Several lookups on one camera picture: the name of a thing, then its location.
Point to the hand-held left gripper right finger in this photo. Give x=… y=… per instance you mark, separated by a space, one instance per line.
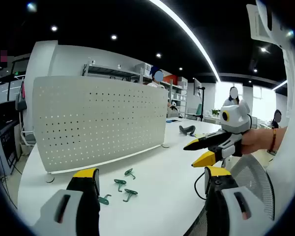
x=253 y=209

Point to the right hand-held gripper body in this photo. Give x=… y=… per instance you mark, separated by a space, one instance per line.
x=236 y=123

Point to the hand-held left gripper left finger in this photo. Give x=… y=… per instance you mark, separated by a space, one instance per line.
x=49 y=216

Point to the green hook assembly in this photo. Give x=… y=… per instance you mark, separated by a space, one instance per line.
x=130 y=192
x=120 y=182
x=104 y=201
x=130 y=173

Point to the white perforated mounting plate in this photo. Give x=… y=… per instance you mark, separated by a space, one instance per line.
x=100 y=123

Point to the person's right hand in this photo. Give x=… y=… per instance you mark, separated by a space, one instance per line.
x=255 y=142

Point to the potted green plant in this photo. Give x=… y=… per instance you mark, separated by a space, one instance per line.
x=215 y=112

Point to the black curved band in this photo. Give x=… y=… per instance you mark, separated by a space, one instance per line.
x=184 y=130

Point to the teal chair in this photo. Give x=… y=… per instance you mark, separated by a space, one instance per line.
x=198 y=109

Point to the person's white shirt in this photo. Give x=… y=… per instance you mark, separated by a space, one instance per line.
x=287 y=172

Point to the screen on black pole stand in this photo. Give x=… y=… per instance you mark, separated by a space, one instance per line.
x=197 y=87

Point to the shelving rack with white bins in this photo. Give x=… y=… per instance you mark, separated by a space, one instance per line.
x=179 y=93

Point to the white chair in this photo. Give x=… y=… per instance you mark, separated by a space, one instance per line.
x=29 y=140

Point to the dark grey workstation cabinet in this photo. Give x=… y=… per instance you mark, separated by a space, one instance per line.
x=5 y=145

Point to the white worn device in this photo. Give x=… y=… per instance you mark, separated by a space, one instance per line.
x=258 y=32

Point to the long ceiling light strip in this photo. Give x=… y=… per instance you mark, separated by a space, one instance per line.
x=186 y=27

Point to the grey metal shelving rack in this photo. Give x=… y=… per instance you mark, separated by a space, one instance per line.
x=100 y=71

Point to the group of ceiling spotlights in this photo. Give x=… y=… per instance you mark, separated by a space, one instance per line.
x=113 y=37

